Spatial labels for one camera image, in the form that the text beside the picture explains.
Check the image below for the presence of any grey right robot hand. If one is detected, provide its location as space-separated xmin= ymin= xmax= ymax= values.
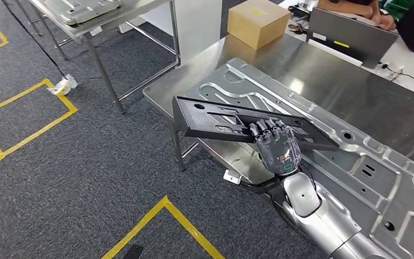
xmin=248 ymin=117 xmax=303 ymax=176

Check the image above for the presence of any black plastic frame part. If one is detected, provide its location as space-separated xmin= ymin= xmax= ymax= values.
xmin=171 ymin=96 xmax=340 ymax=152

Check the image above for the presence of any stainless steel workbench table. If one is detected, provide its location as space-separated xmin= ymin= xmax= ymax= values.
xmin=142 ymin=33 xmax=414 ymax=259

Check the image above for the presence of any yellow floor tape square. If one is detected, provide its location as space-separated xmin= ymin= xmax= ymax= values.
xmin=0 ymin=78 xmax=78 ymax=161
xmin=101 ymin=195 xmax=225 ymax=259

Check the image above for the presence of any black key bundle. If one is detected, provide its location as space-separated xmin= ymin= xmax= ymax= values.
xmin=287 ymin=23 xmax=309 ymax=36

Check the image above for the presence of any brown cardboard box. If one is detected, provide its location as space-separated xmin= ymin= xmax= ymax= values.
xmin=227 ymin=0 xmax=291 ymax=51

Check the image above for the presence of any grey laptop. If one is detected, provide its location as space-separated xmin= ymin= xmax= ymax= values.
xmin=306 ymin=7 xmax=400 ymax=69

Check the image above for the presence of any large stamped metal plate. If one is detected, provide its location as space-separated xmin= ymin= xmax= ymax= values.
xmin=183 ymin=57 xmax=414 ymax=259

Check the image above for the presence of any white panel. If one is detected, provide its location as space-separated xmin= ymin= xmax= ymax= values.
xmin=119 ymin=0 xmax=224 ymax=67

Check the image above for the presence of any person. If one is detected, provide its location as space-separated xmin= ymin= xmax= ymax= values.
xmin=318 ymin=0 xmax=397 ymax=31

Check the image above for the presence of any green crate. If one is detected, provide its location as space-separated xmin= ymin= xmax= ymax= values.
xmin=383 ymin=0 xmax=414 ymax=19

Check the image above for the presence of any stainless steel side table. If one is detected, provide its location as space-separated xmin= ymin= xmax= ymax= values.
xmin=14 ymin=0 xmax=181 ymax=115

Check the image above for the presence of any crumpled clear plastic bag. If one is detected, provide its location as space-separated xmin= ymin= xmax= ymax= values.
xmin=48 ymin=74 xmax=78 ymax=96

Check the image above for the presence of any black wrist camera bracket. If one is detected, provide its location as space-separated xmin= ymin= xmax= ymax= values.
xmin=239 ymin=176 xmax=285 ymax=196

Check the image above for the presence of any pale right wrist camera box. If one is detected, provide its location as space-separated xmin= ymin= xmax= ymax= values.
xmin=223 ymin=169 xmax=243 ymax=186

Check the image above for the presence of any black desk cable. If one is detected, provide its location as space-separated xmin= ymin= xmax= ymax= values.
xmin=378 ymin=62 xmax=414 ymax=91

